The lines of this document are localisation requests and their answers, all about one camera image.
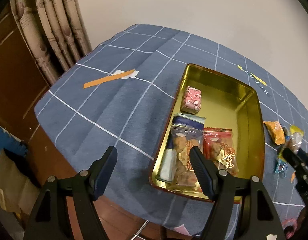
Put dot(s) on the navy and mint snack pack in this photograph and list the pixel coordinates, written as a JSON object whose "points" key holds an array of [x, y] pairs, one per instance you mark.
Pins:
{"points": [[166, 171]]}

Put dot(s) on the pink ribbon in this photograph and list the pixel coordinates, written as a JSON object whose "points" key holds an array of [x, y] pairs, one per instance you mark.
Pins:
{"points": [[289, 227]]}

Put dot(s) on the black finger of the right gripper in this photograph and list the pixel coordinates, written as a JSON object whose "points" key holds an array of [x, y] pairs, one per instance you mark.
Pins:
{"points": [[300, 165]]}

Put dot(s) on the red snack packet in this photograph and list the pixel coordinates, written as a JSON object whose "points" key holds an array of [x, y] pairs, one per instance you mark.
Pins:
{"points": [[218, 146]]}

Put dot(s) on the light blue salty candy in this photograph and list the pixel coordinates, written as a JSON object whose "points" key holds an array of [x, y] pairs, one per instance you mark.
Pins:
{"points": [[281, 165]]}

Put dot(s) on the beige patterned curtain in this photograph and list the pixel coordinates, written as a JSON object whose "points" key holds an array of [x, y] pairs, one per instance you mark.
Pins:
{"points": [[53, 32]]}

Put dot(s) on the heart label on cloth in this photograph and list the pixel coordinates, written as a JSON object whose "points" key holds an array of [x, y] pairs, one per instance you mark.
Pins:
{"points": [[262, 84]]}

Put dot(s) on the blue checked tablecloth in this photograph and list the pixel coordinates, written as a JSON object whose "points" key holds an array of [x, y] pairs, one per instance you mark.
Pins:
{"points": [[130, 113]]}

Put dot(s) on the orange tape strip left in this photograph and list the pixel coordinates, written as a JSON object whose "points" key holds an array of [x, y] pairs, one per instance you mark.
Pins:
{"points": [[108, 79]]}

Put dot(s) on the yellow candy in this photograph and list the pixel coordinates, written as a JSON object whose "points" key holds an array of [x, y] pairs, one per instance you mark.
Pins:
{"points": [[295, 139]]}

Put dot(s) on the clear fried twist snack bag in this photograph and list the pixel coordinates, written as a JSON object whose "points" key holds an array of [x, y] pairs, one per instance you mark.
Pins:
{"points": [[184, 138]]}

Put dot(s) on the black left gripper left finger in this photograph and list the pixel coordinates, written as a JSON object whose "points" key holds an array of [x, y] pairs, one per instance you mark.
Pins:
{"points": [[49, 218]]}

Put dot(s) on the orange tape strip right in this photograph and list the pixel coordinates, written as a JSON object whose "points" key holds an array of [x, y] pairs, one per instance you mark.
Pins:
{"points": [[293, 177]]}

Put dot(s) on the orange snack packet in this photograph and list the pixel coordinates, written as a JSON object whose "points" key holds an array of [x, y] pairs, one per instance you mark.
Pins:
{"points": [[276, 132]]}

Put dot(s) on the orange tape strip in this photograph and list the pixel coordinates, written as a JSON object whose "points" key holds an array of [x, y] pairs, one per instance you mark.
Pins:
{"points": [[108, 79], [293, 177]]}

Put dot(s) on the pink patterned candy block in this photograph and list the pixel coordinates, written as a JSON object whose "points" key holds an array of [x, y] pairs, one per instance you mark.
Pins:
{"points": [[191, 101]]}

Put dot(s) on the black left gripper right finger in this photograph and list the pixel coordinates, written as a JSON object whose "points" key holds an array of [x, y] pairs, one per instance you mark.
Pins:
{"points": [[257, 217]]}

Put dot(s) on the blue ended dark candy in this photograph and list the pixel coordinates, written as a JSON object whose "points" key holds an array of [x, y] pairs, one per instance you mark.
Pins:
{"points": [[287, 133]]}

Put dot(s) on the gold and maroon toffee tin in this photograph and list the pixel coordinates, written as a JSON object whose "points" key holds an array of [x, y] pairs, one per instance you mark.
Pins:
{"points": [[226, 103]]}

